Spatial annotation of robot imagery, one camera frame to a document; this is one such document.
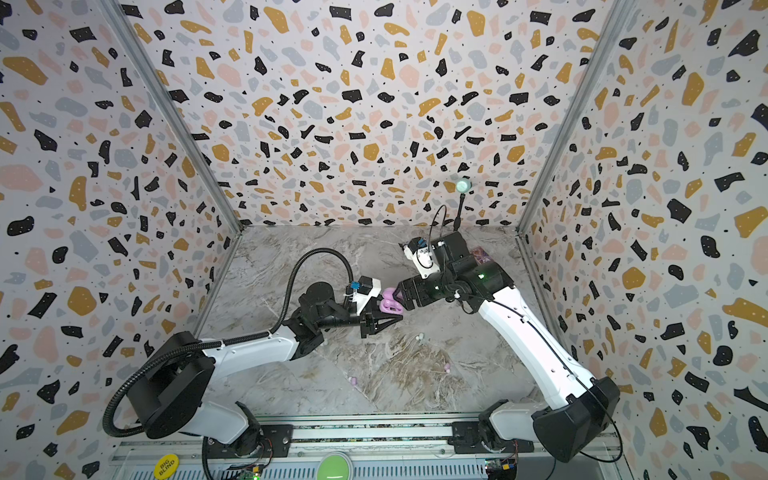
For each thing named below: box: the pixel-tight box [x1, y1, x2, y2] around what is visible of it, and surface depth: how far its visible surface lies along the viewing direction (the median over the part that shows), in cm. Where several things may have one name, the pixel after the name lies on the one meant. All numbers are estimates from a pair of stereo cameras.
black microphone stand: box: [454, 178, 473, 232], surface depth 89 cm
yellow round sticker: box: [154, 454, 180, 480], surface depth 71 cm
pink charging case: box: [379, 287, 405, 315], surface depth 72 cm
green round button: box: [316, 451, 354, 480], surface depth 70 cm
